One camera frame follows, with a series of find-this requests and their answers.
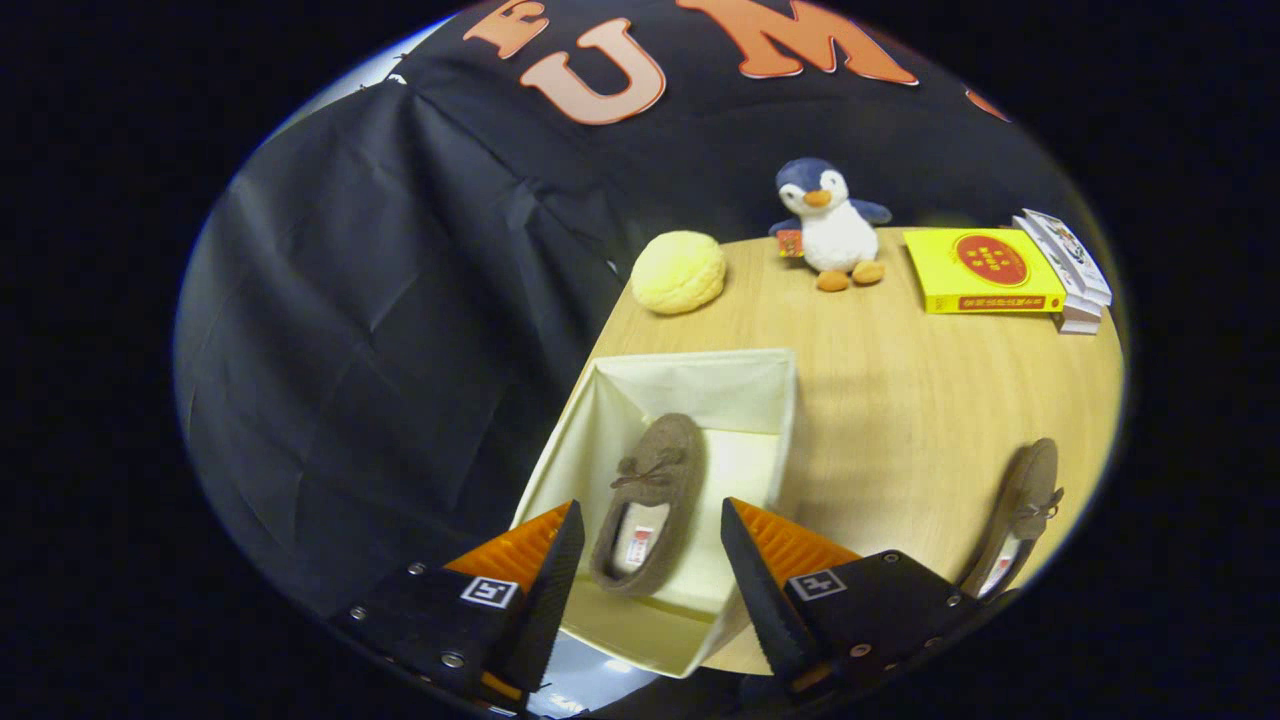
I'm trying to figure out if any brown shoe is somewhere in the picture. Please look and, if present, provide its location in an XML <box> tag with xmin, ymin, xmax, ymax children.
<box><xmin>958</xmin><ymin>438</ymin><xmax>1065</xmax><ymax>599</ymax></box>
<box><xmin>590</xmin><ymin>413</ymin><xmax>707</xmax><ymax>598</ymax></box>

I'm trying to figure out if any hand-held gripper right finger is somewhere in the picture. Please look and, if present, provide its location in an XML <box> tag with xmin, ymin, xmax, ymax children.
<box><xmin>720</xmin><ymin>496</ymin><xmax>1011</xmax><ymax>696</ymax></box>

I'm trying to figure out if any white illustrated book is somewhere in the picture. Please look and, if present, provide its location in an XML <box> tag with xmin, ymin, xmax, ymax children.
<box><xmin>1022</xmin><ymin>208</ymin><xmax>1113</xmax><ymax>307</ymax></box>

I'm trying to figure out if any blue and white penguin plush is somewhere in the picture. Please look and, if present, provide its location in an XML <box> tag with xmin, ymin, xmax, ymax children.
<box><xmin>768</xmin><ymin>157</ymin><xmax>893</xmax><ymax>293</ymax></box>

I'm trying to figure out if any yellow round plush cushion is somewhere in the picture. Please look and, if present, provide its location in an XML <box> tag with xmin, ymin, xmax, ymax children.
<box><xmin>630</xmin><ymin>230</ymin><xmax>728</xmax><ymax>317</ymax></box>

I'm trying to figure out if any yellow book with red circle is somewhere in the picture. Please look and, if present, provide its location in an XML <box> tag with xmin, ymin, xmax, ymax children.
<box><xmin>903</xmin><ymin>228</ymin><xmax>1068</xmax><ymax>315</ymax></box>

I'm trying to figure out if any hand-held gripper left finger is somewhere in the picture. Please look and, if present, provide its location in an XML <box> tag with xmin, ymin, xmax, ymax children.
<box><xmin>335</xmin><ymin>498</ymin><xmax>587</xmax><ymax>713</ymax></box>

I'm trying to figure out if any cream fabric storage box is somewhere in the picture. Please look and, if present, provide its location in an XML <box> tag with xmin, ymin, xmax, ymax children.
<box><xmin>508</xmin><ymin>347</ymin><xmax>798</xmax><ymax>679</ymax></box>

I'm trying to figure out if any black backdrop cloth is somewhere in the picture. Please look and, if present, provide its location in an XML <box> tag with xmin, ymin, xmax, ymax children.
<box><xmin>175</xmin><ymin>0</ymin><xmax>1101</xmax><ymax>621</ymax></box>

